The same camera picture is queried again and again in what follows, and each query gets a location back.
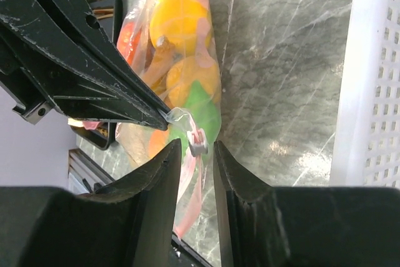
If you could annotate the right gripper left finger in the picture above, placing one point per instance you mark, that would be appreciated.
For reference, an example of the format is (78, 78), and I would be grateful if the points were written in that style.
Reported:
(130, 220)

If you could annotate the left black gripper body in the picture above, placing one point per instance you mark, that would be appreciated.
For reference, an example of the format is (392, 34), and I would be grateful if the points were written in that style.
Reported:
(16, 59)

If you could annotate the white plastic basket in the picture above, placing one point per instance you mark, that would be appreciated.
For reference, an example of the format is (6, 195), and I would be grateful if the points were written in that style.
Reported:
(366, 145)

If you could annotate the black tray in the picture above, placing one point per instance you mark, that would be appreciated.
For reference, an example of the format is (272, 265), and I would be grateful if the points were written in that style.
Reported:
(110, 16)

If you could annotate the aluminium rail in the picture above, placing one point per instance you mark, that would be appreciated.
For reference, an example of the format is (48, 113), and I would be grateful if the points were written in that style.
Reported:
(85, 175)

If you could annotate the yellow bell pepper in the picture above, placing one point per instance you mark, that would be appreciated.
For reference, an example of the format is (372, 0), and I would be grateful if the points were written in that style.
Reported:
(185, 23)

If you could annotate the orange fried food piece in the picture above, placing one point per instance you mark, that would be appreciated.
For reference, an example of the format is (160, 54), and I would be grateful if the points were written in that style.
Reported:
(164, 57)

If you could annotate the orange pumpkin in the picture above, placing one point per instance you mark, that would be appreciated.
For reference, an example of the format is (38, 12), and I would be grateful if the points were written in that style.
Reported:
(128, 41)

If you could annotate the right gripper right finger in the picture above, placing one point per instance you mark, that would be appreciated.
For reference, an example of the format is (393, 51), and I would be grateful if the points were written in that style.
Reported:
(250, 224)

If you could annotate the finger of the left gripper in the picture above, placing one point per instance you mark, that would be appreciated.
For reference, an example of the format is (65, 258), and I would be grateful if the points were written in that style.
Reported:
(76, 65)

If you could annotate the clear zip top bag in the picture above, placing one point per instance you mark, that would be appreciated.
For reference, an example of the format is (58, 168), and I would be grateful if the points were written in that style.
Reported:
(142, 144)

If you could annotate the green cucumber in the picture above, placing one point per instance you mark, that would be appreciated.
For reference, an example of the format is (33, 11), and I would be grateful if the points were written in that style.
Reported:
(204, 113)

